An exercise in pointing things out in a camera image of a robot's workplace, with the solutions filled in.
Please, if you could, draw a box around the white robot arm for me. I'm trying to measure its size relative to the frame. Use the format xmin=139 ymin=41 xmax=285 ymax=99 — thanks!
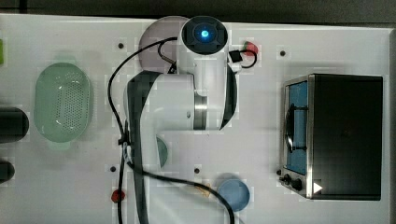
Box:
xmin=124 ymin=16 xmax=237 ymax=224

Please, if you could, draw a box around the grey oval plate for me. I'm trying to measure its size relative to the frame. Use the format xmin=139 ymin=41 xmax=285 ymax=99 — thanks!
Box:
xmin=138 ymin=16 xmax=191 ymax=75

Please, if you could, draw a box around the green mug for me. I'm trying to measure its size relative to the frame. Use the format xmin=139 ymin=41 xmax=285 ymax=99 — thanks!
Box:
xmin=157 ymin=137 xmax=168 ymax=167

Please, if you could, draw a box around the peeled toy banana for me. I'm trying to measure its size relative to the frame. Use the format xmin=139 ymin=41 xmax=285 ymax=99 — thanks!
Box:
xmin=189 ymin=183 xmax=211 ymax=198

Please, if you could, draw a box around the red strawberry toy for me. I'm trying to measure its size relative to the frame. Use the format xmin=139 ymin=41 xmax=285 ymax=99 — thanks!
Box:
xmin=243 ymin=41 xmax=259 ymax=56

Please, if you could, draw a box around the blue bowl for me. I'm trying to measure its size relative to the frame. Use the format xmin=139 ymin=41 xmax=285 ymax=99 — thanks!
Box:
xmin=218 ymin=179 xmax=250 ymax=212

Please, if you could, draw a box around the small red tomato toy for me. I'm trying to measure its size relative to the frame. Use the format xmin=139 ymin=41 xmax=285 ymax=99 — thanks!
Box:
xmin=111 ymin=189 xmax=125 ymax=203

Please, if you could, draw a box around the green perforated colander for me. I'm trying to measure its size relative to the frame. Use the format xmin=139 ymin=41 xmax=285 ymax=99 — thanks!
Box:
xmin=34 ymin=62 xmax=92 ymax=150

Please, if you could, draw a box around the large black cup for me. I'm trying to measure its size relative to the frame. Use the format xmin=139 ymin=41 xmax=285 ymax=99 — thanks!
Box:
xmin=0 ymin=107 xmax=29 ymax=144

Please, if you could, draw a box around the small black cup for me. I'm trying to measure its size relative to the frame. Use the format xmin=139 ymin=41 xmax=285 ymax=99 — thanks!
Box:
xmin=0 ymin=161 xmax=15 ymax=184

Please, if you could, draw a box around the green bottle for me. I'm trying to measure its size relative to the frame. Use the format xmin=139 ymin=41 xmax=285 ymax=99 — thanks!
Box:
xmin=0 ymin=39 xmax=5 ymax=65

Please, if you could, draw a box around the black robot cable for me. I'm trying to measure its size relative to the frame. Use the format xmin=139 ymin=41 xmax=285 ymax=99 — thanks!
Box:
xmin=106 ymin=36 xmax=259 ymax=224

